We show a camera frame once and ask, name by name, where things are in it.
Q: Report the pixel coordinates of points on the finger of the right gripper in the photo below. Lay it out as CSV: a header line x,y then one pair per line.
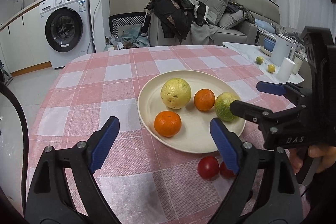
x,y
294,93
267,120

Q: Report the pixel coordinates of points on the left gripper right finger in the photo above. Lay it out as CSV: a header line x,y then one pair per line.
x,y
278,199

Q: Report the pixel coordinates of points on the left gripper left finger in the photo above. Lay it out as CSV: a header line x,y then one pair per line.
x,y
49,199

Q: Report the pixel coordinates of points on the red tomato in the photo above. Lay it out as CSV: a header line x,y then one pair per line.
x,y
225,172
208,168

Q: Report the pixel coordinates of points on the right hand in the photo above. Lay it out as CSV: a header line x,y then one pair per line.
x,y
325,152

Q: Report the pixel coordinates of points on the white cylinder cup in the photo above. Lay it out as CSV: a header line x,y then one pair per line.
x,y
285,70

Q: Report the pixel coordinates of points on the yellow lemon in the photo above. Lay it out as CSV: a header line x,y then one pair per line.
x,y
271,68

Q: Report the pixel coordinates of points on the beige cup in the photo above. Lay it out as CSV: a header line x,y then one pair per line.
x,y
298,61

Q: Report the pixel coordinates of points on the white marble side table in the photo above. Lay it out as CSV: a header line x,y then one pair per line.
x,y
250,53

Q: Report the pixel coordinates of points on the green lime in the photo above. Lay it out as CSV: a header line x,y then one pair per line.
x,y
259,60

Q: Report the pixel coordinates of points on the white kettle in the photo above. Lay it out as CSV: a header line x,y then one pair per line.
x,y
281,49

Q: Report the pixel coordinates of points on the green yellow fruit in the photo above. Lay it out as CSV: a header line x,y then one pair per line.
x,y
222,106

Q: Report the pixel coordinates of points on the orange mandarin back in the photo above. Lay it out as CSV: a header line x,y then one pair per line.
x,y
204,99

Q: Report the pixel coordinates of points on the orange mandarin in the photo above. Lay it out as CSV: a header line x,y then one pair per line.
x,y
167,123
204,99

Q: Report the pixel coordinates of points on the cream round plate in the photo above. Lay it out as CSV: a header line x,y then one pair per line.
x,y
194,136

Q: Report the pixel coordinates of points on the grey sofa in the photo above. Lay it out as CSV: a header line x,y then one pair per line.
x,y
244,32

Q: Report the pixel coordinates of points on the large yellow fruit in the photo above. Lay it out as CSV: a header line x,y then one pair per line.
x,y
175,93

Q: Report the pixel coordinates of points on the orange mandarin front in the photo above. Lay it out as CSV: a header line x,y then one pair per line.
x,y
167,123

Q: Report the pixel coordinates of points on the pink checkered tablecloth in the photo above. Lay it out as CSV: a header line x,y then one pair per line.
x,y
143,180

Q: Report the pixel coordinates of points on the grey cushion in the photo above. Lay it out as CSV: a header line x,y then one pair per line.
x,y
216,10

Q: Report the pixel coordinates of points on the pile of dark clothes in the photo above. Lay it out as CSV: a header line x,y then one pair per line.
x,y
177,16

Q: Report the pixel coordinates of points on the white kitchen cabinet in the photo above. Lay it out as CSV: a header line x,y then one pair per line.
x,y
23,42

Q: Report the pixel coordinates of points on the white washing machine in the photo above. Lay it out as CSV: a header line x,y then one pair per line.
x,y
67,28

